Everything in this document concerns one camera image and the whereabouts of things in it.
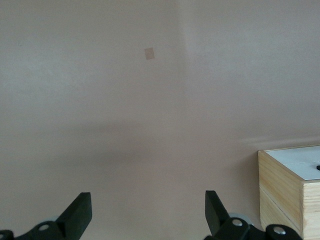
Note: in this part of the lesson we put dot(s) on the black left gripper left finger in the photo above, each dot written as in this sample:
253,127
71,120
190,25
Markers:
72,220

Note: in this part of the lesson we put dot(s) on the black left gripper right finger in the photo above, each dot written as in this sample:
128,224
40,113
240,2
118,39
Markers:
217,220

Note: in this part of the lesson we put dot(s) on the white-fronted wooden drawer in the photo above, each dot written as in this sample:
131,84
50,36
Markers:
305,173
292,155

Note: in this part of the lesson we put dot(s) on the light wooden drawer cabinet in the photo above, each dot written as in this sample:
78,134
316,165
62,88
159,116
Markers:
280,190

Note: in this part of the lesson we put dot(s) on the table cover sheet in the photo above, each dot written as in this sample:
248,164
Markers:
100,100

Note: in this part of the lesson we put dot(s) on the small square tape patch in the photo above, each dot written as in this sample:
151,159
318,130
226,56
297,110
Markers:
150,53

